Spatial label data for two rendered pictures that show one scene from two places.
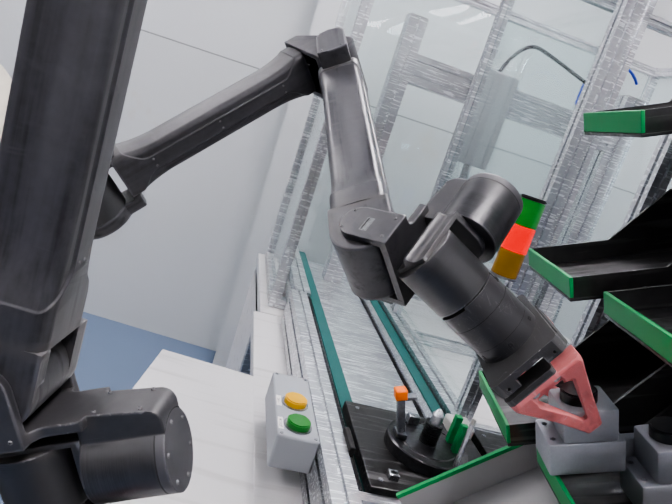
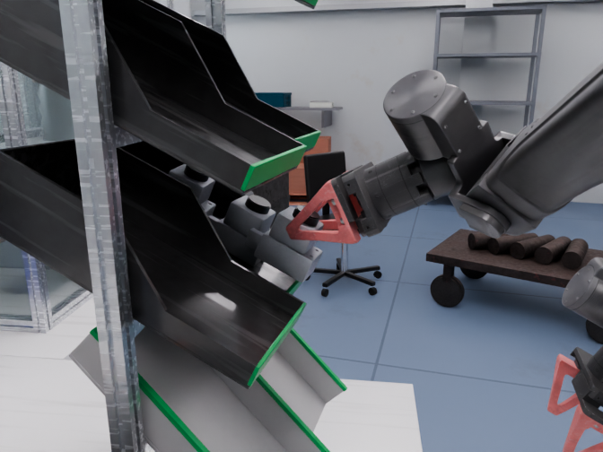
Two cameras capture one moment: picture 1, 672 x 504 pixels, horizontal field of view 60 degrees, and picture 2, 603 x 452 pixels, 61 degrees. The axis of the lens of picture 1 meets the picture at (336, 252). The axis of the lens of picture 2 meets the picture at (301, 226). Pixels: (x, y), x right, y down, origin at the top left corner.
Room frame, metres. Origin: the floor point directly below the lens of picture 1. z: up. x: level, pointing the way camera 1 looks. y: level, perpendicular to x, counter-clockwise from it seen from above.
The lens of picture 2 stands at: (1.00, -0.06, 1.42)
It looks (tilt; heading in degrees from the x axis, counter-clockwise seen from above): 16 degrees down; 199
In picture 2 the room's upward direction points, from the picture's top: straight up
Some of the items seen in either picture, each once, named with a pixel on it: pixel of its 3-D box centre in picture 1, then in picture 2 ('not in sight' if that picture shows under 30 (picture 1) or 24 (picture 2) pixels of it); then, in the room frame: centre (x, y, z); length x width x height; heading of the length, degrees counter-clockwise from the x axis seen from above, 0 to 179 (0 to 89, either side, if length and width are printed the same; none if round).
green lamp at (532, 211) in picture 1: (528, 213); not in sight; (1.09, -0.32, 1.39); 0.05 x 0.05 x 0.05
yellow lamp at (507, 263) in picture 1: (508, 262); not in sight; (1.09, -0.32, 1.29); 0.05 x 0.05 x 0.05
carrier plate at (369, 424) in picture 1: (421, 456); not in sight; (0.88, -0.24, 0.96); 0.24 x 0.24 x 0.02; 12
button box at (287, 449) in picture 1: (289, 418); not in sight; (0.92, -0.01, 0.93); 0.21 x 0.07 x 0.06; 12
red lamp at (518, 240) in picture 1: (518, 238); not in sight; (1.09, -0.32, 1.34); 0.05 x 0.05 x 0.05
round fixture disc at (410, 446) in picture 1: (425, 446); not in sight; (0.88, -0.24, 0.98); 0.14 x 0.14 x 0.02
